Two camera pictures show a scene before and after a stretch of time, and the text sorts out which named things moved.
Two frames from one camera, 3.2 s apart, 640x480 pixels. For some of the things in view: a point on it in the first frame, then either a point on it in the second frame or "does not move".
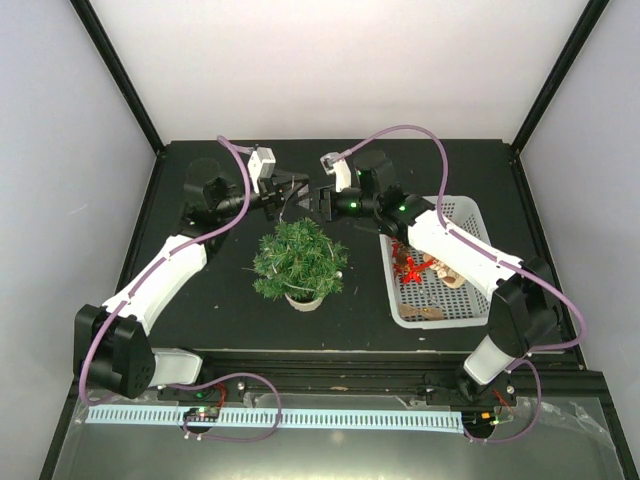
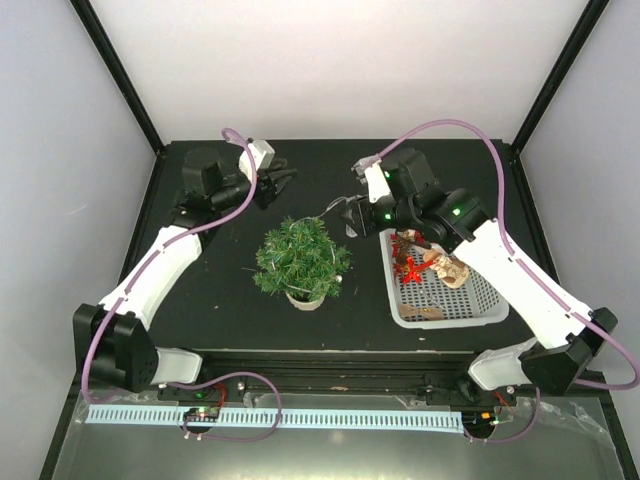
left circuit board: (202, 414) does not move
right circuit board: (479, 419) does not move
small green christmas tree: (299, 263) does not move
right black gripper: (319, 203) -> (363, 224)
